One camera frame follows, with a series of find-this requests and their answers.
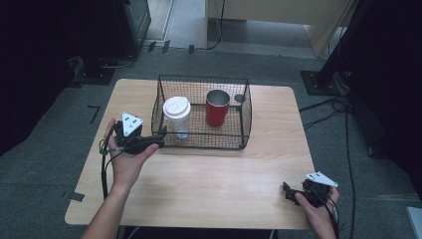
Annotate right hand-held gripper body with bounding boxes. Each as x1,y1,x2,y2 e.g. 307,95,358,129
300,170,339,209

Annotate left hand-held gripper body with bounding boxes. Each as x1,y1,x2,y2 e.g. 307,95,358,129
112,112,149,155

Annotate white lidded paper cup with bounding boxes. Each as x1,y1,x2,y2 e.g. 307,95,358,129
161,96,192,140

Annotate black wire mesh basket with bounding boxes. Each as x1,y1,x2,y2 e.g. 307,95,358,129
151,75,254,150

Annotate red cup with steel inside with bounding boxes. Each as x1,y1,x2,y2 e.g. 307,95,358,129
204,89,232,128

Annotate person's right hand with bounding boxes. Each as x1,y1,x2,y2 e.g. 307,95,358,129
294,186,341,238

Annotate person's left hand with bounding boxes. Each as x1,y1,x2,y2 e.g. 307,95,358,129
104,118,160,197

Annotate grey tape patch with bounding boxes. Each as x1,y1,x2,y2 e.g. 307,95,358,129
61,190,87,203

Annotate white flat object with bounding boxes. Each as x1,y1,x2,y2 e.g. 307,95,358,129
404,205,422,239

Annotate black cabinet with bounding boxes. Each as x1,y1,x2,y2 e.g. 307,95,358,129
111,0,152,58

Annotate black stand with base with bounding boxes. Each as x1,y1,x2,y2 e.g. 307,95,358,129
300,0,369,98

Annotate right hand-held gripper cable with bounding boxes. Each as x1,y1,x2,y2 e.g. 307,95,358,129
310,187,342,239

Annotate hand-held gripper cable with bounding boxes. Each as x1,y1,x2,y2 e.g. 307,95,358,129
310,187,342,239
99,122,124,201

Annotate long black floor cable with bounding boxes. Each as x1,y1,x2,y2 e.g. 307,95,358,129
343,108,356,239

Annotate left hand-held gripper cable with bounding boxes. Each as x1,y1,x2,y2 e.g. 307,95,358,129
99,122,124,201

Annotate black stand base plate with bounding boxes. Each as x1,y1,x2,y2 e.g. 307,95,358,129
73,55,116,86

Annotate looped black floor cables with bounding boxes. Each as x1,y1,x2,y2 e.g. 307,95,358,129
298,95,350,131

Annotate black hanging cable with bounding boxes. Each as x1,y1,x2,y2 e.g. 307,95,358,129
204,0,227,52

